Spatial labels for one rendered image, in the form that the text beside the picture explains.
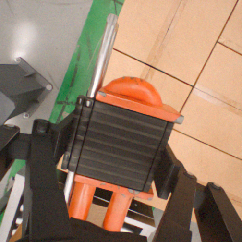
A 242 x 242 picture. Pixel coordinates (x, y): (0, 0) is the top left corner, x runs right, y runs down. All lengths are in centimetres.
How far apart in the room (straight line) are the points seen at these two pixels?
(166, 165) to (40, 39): 140
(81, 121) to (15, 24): 144
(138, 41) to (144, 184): 71
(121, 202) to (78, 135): 9
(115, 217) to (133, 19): 75
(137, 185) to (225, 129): 83
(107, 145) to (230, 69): 82
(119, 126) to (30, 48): 139
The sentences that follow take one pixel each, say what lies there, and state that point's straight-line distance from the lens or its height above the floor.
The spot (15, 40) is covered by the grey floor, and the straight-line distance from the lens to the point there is 157.
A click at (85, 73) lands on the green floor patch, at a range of 141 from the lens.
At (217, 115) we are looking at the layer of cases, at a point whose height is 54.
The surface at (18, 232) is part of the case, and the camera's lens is 89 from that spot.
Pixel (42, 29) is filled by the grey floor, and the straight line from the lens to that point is 151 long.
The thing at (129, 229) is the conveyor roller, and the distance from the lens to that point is 118.
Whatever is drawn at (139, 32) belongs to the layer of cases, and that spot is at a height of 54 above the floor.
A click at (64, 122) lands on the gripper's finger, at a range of 16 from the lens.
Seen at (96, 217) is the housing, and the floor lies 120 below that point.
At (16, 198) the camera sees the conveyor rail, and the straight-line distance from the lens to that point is 111.
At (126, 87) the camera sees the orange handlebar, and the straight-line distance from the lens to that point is 17.
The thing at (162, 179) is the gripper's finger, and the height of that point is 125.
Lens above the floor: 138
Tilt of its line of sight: 75 degrees down
